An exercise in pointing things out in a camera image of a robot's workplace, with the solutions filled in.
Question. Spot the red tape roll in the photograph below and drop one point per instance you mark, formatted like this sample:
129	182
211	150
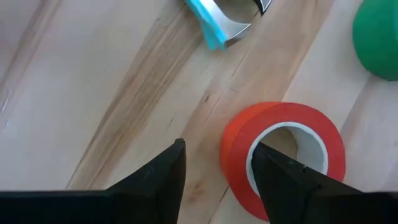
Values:
280	113

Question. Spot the green tape roll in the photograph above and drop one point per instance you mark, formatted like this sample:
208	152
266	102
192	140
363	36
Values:
379	37

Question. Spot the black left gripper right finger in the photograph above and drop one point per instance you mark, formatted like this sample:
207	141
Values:
295	199

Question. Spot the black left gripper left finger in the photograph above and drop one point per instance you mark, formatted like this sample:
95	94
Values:
140	202

